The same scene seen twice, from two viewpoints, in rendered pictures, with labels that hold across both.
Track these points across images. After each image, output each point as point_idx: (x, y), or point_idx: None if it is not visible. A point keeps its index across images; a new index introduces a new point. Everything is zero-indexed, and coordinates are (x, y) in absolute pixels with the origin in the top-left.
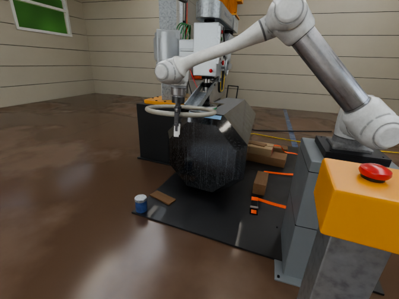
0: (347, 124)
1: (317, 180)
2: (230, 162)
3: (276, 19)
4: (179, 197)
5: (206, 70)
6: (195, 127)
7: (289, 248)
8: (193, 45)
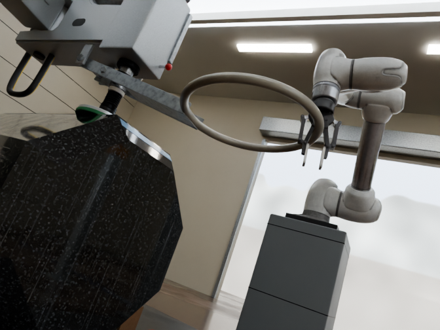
0: (361, 200)
1: None
2: (167, 251)
3: (401, 102)
4: None
5: (154, 60)
6: (137, 160)
7: None
8: (155, 2)
